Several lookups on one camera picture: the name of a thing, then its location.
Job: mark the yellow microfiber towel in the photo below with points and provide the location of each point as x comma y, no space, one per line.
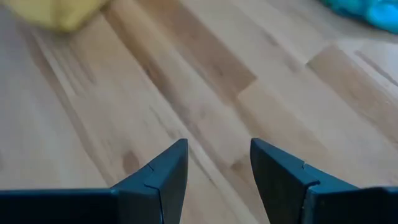
56,14

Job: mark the blue microfiber towel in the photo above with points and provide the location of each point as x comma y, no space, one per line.
373,12

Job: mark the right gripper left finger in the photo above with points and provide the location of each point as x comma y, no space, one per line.
149,202

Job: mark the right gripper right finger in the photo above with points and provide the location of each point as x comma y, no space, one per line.
286,199

